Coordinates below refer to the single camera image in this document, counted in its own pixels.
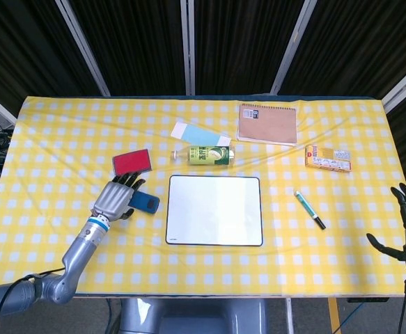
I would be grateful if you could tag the blue whiteboard eraser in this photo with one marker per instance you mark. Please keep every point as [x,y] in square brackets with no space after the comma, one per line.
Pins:
[147,202]

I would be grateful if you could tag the brown spiral notebook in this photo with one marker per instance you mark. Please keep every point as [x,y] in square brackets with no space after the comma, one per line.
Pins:
[269,125]

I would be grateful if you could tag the red pad grey frame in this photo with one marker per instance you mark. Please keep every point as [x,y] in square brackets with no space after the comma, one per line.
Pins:
[131,161]

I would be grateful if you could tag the white and blue paper card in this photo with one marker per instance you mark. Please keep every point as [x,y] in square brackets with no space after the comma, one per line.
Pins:
[199,134]

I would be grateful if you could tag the yellow white checked tablecloth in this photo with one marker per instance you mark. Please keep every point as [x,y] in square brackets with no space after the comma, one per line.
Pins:
[223,271]

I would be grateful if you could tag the clear bottle green label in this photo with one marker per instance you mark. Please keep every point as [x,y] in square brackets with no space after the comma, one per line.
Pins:
[206,155]

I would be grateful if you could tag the black pleated curtain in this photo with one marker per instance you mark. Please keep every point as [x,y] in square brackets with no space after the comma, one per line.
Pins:
[147,41]

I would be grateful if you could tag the white dry-erase board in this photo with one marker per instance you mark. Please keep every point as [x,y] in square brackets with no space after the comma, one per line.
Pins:
[213,208]

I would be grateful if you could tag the green marker pen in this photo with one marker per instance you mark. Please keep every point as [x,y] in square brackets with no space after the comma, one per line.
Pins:
[308,208]

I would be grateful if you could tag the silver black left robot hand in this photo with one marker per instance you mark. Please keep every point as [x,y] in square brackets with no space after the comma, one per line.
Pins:
[114,198]

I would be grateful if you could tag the yellow printed carton box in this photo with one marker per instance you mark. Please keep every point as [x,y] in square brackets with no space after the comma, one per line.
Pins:
[328,158]

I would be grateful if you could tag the grey robot torso base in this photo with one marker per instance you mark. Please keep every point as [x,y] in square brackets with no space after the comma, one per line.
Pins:
[188,316]

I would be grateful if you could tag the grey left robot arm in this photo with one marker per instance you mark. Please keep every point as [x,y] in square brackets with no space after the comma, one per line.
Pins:
[80,247]

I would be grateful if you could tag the white table leg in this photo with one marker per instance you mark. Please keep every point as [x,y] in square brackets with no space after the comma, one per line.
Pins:
[289,316]

